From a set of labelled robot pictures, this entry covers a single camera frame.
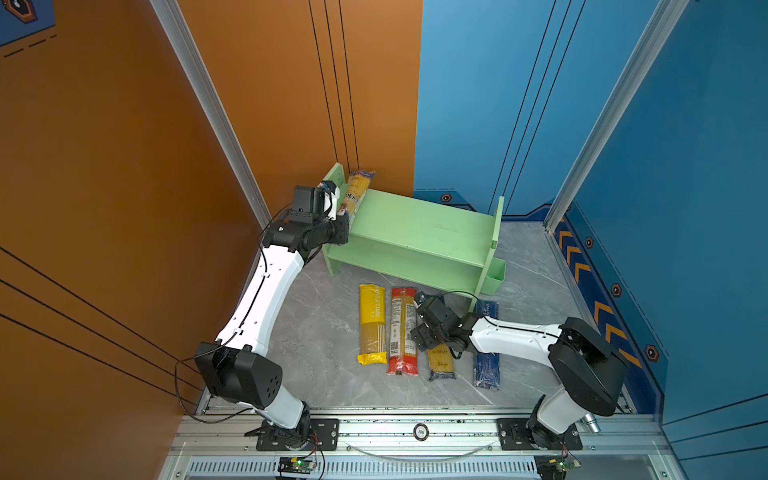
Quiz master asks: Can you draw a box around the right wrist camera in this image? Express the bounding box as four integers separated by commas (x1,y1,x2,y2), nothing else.
414,291,428,308

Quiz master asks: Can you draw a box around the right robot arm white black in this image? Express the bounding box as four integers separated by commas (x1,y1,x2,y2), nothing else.
412,292,628,450

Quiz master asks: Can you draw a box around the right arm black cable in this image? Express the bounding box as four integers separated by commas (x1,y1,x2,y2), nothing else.
440,290,565,340

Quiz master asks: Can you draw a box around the green two-tier shelf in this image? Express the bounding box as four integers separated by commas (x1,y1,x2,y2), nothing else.
322,189,504,297

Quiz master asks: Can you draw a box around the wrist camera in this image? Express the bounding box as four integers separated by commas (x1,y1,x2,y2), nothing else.
318,180,340,221
414,291,428,308

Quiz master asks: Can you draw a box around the Ankara yellow blue spaghetti bag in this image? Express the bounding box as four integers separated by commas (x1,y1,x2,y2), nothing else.
419,292,457,382

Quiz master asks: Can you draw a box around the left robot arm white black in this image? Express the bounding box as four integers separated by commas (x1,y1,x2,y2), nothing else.
192,180,349,449

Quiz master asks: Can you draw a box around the right circuit board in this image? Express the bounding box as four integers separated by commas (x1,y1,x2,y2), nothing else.
534,456,582,480

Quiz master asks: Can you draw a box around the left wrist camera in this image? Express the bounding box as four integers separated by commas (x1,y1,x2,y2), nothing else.
318,180,340,221

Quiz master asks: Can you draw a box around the blue and yellow spaghetti bag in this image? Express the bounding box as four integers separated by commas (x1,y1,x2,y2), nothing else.
338,170,375,220

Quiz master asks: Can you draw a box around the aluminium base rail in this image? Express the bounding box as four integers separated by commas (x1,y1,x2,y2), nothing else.
159,407,686,479

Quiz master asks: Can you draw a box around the red spaghetti bag white label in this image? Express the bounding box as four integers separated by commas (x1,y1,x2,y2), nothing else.
388,287,418,376

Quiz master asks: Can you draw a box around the green cup on shelf side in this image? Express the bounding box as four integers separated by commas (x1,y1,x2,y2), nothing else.
480,258,507,296

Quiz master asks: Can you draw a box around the left green circuit board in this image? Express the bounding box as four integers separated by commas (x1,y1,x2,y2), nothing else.
276,457,320,480

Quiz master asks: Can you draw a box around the blue Barilla spaghetti box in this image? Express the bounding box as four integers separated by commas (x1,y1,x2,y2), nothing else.
473,300,501,391

